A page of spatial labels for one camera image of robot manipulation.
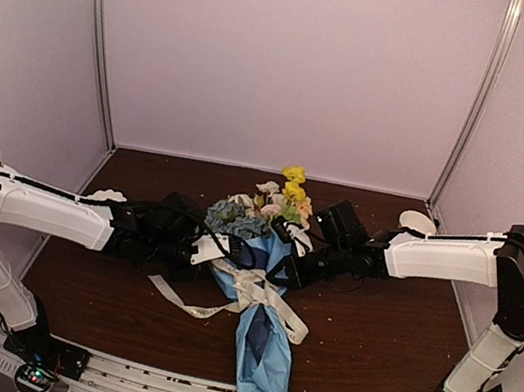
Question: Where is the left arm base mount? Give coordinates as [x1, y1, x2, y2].
[0, 296, 91, 392]

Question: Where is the cream printed ribbon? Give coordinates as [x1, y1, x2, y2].
[149, 259, 309, 345]

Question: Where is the aluminium corner post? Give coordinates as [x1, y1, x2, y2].
[426, 0, 524, 214]
[91, 0, 117, 152]

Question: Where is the left aluminium corner post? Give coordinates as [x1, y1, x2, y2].
[91, 0, 117, 152]

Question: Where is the white scalloped dish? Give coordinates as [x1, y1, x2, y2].
[86, 189, 127, 203]

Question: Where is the white ceramic bowl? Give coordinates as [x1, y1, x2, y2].
[398, 210, 438, 235]

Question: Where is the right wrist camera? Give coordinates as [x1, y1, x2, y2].
[270, 215, 314, 258]

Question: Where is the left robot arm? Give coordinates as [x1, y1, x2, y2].
[0, 162, 230, 364]

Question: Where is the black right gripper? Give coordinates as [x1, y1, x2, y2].
[266, 229, 354, 300]

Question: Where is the right aluminium corner post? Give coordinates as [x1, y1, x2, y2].
[426, 0, 524, 214]

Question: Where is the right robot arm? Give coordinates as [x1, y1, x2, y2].
[267, 201, 524, 392]

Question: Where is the blue wrapping paper sheet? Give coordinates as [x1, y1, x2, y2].
[211, 232, 292, 392]

